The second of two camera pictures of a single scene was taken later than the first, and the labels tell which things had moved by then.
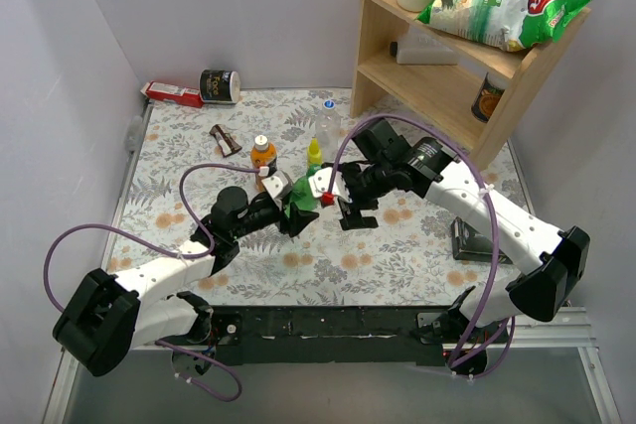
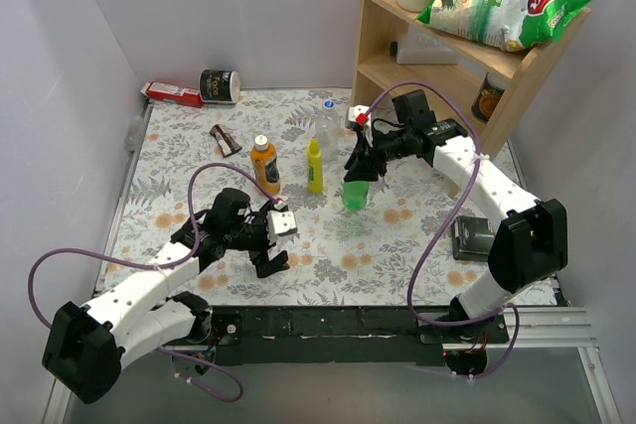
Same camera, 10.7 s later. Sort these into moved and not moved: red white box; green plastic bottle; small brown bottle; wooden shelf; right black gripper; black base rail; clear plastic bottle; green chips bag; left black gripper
Moved: green plastic bottle; right black gripper; left black gripper
Not moved: black base rail; wooden shelf; green chips bag; red white box; clear plastic bottle; small brown bottle
